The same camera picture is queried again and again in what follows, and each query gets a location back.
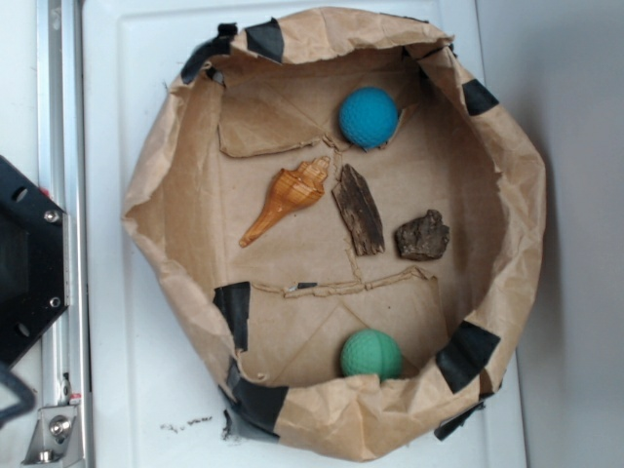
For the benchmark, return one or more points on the blue dimpled ball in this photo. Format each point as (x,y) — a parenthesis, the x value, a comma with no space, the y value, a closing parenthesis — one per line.
(368,117)

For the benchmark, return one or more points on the green dimpled ball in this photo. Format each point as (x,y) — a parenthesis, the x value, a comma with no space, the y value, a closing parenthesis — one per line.
(371,352)

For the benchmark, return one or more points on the brown paper bag bin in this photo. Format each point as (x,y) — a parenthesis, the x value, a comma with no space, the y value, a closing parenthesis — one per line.
(270,320)

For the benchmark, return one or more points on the orange spiral seashell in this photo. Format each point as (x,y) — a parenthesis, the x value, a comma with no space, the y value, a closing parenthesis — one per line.
(290,191)

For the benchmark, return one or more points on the long dark bark piece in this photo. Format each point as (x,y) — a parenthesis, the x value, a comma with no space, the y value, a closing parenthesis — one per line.
(359,212)

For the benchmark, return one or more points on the small brown bark chunk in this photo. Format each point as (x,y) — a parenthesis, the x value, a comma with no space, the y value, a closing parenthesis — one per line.
(424,238)

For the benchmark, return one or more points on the white tray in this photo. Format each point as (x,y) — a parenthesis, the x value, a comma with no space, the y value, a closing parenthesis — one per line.
(156,402)

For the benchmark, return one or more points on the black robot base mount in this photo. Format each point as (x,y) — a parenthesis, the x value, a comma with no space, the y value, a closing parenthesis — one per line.
(32,263)

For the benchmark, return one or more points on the aluminium frame rail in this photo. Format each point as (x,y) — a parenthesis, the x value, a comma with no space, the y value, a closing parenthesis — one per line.
(66,364)

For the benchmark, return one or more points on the metal corner bracket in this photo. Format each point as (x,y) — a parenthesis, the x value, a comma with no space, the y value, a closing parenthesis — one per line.
(55,441)

